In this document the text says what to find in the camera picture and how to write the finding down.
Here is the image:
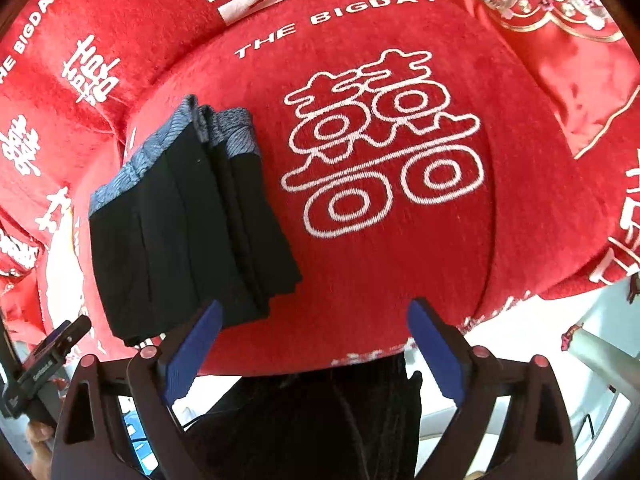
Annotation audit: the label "person's left hand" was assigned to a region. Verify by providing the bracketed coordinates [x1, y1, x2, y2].
[24, 422, 59, 467]

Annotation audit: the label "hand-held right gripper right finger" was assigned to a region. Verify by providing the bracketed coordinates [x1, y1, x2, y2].
[406, 297, 581, 480]

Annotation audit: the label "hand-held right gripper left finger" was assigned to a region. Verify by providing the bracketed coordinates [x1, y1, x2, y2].
[52, 300, 224, 480]

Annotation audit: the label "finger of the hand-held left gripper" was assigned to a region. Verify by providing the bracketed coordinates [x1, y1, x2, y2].
[22, 315, 93, 367]

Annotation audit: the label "red embroidered quilt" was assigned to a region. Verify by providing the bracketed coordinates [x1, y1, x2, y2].
[407, 0, 640, 161]

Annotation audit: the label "white metal bar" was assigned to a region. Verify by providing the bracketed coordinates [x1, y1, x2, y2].
[570, 322, 634, 402]

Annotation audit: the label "person's dark clothing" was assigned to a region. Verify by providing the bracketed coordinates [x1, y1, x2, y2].
[165, 354, 426, 480]

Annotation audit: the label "red printed blanket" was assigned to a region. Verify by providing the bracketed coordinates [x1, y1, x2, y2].
[0, 0, 640, 377]

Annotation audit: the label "black pants with grey waistband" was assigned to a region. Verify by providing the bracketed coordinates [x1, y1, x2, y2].
[87, 94, 304, 348]

